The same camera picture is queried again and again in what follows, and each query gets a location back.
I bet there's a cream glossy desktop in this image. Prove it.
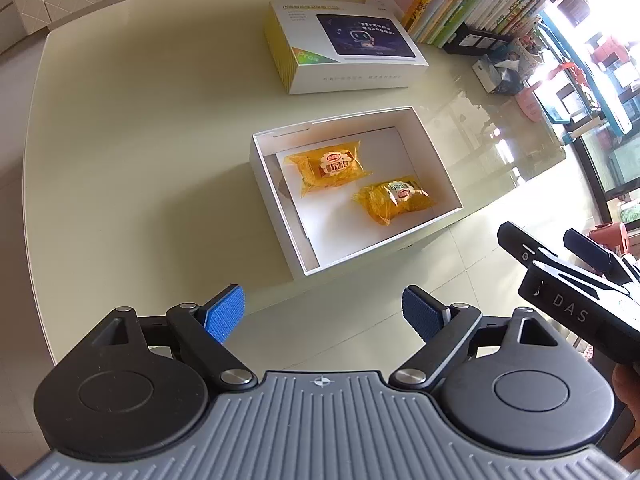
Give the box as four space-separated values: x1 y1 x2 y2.
22 0 571 367

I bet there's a tissue box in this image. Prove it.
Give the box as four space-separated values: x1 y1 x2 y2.
472 52 527 96

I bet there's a white open cardboard box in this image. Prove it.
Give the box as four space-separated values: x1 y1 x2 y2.
251 106 464 279

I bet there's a white printed box lid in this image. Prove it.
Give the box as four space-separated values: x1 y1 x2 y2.
263 0 430 96

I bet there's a pink paper card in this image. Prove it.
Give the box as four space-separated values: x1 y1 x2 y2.
517 87 542 122

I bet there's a teal frame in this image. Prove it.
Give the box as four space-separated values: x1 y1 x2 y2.
537 7 640 147

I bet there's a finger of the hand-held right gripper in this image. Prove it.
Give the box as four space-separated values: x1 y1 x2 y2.
497 222 637 297
563 228 640 282

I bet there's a person's right hand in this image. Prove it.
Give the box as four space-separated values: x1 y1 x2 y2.
612 360 640 416

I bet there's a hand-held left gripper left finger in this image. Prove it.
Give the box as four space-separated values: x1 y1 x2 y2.
95 284 259 389

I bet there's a red container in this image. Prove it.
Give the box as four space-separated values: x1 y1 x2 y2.
589 224 630 257

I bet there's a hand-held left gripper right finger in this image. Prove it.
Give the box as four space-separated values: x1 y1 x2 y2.
388 284 562 390

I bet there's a black desktop holder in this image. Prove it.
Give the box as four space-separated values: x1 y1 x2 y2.
442 22 512 57

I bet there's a white cabinet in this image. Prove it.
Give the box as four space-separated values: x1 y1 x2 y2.
0 0 211 57

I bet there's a row of books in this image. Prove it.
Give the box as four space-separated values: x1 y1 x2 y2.
410 0 553 50

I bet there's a yellow bread packet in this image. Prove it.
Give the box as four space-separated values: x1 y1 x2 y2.
352 175 437 228
284 135 374 199

